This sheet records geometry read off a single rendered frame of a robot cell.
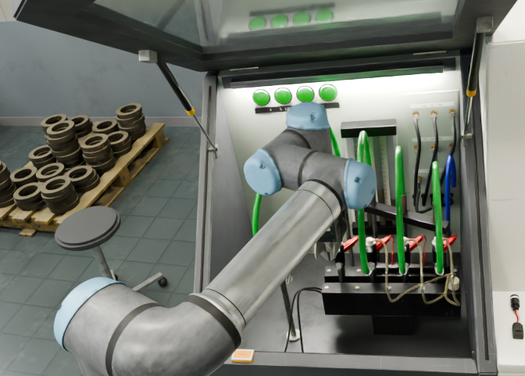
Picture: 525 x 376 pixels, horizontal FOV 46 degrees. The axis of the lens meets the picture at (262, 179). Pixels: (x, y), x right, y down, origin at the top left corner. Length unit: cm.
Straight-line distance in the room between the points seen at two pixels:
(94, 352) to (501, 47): 100
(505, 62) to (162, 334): 93
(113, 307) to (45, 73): 443
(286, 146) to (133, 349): 43
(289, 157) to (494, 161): 59
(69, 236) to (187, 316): 211
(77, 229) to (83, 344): 206
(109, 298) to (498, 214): 95
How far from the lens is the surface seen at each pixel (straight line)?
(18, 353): 331
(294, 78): 161
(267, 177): 102
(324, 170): 97
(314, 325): 174
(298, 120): 109
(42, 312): 347
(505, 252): 156
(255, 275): 85
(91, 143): 423
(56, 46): 504
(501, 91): 143
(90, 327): 87
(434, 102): 165
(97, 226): 289
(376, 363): 148
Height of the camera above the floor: 209
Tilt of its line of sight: 32 degrees down
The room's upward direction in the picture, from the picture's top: 12 degrees counter-clockwise
